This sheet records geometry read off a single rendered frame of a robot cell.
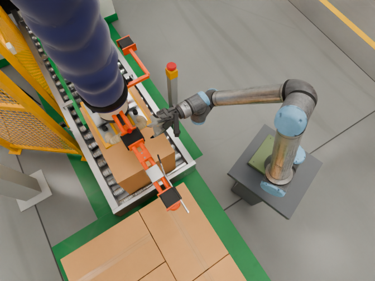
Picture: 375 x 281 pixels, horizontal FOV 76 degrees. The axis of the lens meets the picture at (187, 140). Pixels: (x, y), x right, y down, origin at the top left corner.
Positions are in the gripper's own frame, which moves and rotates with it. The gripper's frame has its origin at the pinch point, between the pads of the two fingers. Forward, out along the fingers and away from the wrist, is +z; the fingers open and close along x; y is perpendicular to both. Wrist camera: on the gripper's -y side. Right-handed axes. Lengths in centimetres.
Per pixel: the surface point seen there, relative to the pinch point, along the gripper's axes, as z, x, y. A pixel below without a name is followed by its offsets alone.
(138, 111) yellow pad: -3.2, -10.6, 20.0
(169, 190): 6.8, 2.3, -30.4
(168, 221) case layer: 14, -72, -35
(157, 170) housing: 6.5, 1.5, -18.9
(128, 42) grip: -19, 3, 56
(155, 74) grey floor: -61, -127, 120
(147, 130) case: -4.1, -31.9, 16.8
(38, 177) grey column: 100, -125, 75
